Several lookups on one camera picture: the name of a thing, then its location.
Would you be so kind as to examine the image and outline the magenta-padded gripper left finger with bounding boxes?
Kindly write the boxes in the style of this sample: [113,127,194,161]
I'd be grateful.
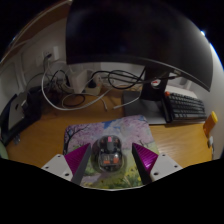
[40,143,92,185]

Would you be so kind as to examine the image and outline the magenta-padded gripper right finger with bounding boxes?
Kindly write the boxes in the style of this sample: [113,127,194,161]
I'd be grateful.
[132,142,184,185]

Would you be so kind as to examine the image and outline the transparent computer mouse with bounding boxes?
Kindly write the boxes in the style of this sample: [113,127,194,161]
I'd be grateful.
[90,134,125,173]

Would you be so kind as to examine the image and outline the flower landscape print mouse pad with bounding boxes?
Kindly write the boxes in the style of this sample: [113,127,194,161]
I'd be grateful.
[63,114,160,190]

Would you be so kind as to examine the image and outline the dark grey mechanical keyboard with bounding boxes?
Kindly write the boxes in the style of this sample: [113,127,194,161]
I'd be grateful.
[162,91,208,124]

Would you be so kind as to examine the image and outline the orange jar with yellow lid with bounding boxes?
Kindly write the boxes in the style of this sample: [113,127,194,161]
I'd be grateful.
[202,110,219,138]

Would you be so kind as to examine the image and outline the black laptop stand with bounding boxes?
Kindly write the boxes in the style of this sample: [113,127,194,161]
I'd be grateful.
[0,85,44,146]

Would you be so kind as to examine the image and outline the silver laptop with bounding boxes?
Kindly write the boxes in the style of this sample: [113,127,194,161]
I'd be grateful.
[7,92,29,131]

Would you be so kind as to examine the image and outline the white power strip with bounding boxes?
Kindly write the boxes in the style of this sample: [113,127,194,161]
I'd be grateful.
[68,69,103,96]

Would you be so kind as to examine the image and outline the black curved computer monitor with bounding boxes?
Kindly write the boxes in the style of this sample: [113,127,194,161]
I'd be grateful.
[65,0,214,126]

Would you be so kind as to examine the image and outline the white cable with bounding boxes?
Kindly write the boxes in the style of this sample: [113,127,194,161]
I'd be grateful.
[40,59,143,113]

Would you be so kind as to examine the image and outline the black cable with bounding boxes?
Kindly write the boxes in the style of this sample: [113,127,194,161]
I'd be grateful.
[89,68,181,91]

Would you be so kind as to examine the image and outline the white wall socket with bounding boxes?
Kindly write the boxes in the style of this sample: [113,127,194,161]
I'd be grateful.
[41,46,60,63]

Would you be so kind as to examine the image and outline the wooden wall shelf unit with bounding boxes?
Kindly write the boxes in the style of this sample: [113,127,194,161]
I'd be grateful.
[0,1,73,64]

